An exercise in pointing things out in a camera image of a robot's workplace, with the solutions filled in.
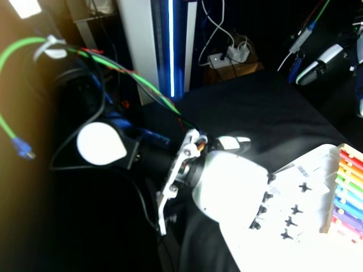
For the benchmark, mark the grey metal shelf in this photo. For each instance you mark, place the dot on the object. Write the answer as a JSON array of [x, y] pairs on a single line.
[[82, 28]]

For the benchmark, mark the white power strip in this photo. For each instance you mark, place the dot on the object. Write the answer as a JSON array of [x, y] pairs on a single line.
[[217, 61]]

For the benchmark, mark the white plastic tray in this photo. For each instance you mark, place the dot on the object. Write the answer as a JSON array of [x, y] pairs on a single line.
[[269, 255]]

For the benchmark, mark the black table cloth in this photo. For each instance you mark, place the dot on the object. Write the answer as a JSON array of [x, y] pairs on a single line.
[[249, 113]]

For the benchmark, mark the rainbow wooden toy xylophone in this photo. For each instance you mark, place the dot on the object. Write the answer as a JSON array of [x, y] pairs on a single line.
[[348, 187]]

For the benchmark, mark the white column with blue light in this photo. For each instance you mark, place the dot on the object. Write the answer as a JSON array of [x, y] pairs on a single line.
[[141, 37]]

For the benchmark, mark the white charger plug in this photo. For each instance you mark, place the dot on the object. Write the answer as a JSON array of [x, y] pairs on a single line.
[[238, 52]]

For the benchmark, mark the brown cardboard box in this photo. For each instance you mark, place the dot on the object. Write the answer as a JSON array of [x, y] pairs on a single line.
[[241, 71]]

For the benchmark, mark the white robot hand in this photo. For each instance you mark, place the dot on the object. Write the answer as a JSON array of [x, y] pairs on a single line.
[[232, 187]]

